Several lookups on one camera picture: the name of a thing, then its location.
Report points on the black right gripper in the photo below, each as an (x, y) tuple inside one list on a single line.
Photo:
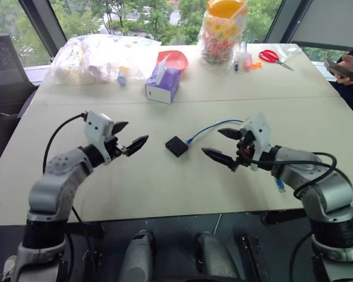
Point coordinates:
[(244, 149)]

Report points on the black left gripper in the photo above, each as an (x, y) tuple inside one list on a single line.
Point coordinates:
[(113, 148)]

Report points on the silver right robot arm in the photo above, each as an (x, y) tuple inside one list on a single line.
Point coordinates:
[(326, 191)]

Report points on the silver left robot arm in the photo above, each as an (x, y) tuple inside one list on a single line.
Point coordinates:
[(59, 179)]

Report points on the small black box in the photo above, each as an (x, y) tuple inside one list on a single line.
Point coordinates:
[(177, 146)]

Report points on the person's bare hand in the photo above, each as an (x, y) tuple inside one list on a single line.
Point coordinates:
[(350, 63)]

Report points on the small blue bottle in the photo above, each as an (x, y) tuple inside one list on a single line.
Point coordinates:
[(122, 79)]

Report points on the purple tissue box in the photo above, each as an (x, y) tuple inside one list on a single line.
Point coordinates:
[(163, 83)]

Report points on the clear plastic bag of items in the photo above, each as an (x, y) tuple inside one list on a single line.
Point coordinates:
[(97, 58)]

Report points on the orange clip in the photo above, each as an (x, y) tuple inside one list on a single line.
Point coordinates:
[(256, 65)]

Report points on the pink tube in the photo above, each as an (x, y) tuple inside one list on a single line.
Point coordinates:
[(247, 57)]

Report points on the red plastic bowl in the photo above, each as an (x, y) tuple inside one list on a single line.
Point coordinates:
[(176, 58)]

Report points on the candy jar with orange lid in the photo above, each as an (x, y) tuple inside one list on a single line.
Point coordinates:
[(222, 38)]

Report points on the clear plastic wrapper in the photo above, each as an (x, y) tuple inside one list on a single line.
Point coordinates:
[(285, 51)]

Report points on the black office chair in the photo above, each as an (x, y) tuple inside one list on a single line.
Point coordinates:
[(3, 63)]

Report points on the white shoe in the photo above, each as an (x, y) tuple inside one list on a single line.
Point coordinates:
[(9, 266)]

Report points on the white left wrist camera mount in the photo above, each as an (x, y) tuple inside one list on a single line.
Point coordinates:
[(97, 126)]

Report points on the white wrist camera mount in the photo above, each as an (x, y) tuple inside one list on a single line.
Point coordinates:
[(260, 132), (97, 126)]

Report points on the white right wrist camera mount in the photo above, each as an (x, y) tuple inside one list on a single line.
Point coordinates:
[(260, 132)]

